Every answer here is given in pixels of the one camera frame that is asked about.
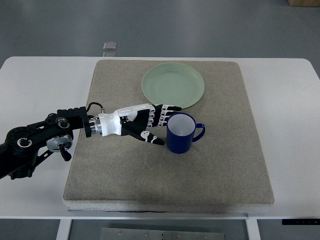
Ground metal base plate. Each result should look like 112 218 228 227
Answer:
100 227 225 240

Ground beige fabric mat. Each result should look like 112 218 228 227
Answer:
63 60 274 213

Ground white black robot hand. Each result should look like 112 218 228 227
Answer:
91 103 182 146

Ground cardboard box corner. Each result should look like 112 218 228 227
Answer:
288 0 320 7

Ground black table control panel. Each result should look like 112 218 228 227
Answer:
281 218 320 226

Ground white table leg left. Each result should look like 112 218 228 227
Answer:
56 219 72 240

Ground white table leg right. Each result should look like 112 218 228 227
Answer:
245 218 261 240

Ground white table leg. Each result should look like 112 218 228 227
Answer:
245 218 261 240
56 219 72 240

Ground blue mug white inside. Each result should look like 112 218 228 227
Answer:
166 112 206 154

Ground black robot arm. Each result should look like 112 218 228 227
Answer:
0 102 105 180

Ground light green plate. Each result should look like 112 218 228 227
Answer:
141 62 205 109

